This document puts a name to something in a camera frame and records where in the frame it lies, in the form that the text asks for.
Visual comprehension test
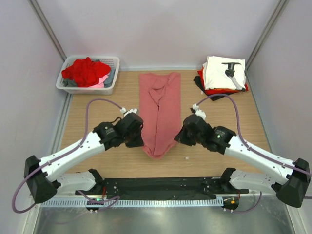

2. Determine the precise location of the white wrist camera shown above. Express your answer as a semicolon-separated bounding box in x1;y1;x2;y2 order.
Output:
191;103;206;120
120;107;138;117

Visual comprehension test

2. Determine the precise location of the white folded printed t shirt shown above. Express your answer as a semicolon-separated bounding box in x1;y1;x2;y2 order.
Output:
203;56;247;91

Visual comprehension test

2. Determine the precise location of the red folded t shirt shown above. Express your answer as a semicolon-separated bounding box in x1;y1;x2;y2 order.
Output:
194;70;241;95

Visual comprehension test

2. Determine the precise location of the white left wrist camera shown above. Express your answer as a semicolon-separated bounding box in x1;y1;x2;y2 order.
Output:
120;107;138;117

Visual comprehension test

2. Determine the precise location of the light pink garment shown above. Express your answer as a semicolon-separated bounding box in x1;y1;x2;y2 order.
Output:
90;75;109;88

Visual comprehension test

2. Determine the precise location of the red crumpled t shirt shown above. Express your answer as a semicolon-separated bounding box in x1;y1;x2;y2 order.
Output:
61;57;112;87

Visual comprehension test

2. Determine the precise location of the grey cable duct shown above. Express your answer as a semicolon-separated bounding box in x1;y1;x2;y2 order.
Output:
41;197;224;208

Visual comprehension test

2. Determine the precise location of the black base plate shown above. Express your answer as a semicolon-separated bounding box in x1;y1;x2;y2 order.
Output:
83;177;249;201

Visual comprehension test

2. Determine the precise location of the white plastic basket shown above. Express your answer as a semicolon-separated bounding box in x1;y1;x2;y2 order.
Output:
56;56;120;95

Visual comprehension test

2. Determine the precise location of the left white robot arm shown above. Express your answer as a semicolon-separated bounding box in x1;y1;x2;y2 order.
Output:
24;113;143;204

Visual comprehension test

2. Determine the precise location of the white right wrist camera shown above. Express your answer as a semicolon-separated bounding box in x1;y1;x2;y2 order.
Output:
191;103;206;120

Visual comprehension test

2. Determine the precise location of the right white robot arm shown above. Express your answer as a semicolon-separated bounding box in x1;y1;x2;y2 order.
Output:
175;114;311;208

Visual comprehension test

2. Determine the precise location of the black folded t shirt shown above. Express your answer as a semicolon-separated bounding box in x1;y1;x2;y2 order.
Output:
193;76;239;101

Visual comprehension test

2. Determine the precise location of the pink t shirt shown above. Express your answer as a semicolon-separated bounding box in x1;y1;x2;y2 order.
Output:
139;72;181;159

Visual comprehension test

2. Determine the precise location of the grey garment in basket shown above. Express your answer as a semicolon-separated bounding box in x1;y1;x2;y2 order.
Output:
62;58;117;88

